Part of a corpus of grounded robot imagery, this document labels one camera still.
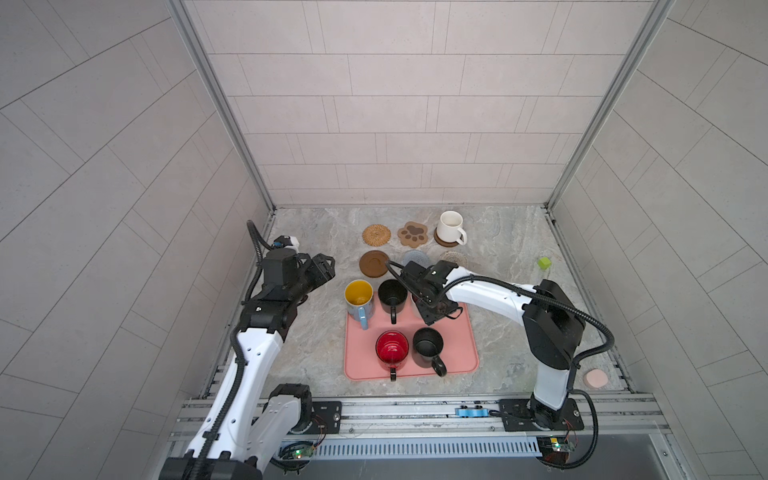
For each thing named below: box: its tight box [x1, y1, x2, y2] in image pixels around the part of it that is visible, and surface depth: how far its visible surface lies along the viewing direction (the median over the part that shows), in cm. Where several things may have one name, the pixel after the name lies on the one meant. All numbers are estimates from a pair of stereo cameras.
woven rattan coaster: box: [362, 224, 392, 247], surface depth 110 cm
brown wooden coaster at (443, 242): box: [433, 227, 459, 247], surface depth 107 cm
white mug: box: [437, 210, 467, 245], surface depth 104 cm
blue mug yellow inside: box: [344, 279, 374, 331], surface depth 84 cm
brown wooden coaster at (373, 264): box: [359, 250, 389, 278], surface depth 102 cm
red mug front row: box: [375, 330, 409, 382], surface depth 77 cm
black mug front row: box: [412, 327, 447, 377], surface depth 78 cm
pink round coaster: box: [586, 369, 609, 388], surface depth 78 cm
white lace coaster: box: [440, 250, 468, 267], surface depth 104 cm
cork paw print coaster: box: [397, 221, 429, 248], surface depth 110 cm
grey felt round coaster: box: [403, 249, 431, 270], surface depth 104 cm
